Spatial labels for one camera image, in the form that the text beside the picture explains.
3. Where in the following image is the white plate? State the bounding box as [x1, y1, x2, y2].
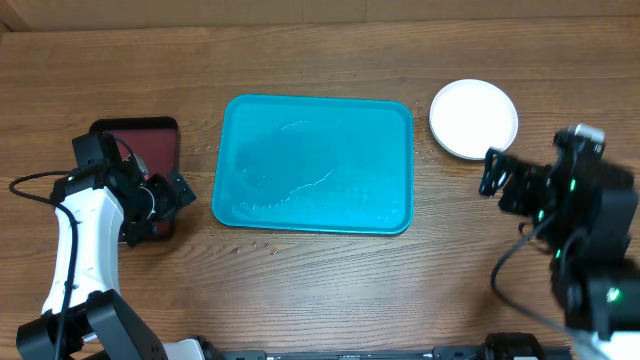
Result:
[429, 79, 519, 160]

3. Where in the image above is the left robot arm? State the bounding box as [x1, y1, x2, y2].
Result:
[16, 132, 217, 359]

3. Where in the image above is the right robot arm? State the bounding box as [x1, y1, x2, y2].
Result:
[479, 131, 639, 359]

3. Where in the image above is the black and red tray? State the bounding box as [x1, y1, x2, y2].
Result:
[88, 116, 181, 241]

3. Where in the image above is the teal plastic serving tray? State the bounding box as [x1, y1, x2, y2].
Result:
[211, 94, 414, 236]

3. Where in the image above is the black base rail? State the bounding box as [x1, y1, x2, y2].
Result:
[194, 343, 573, 360]

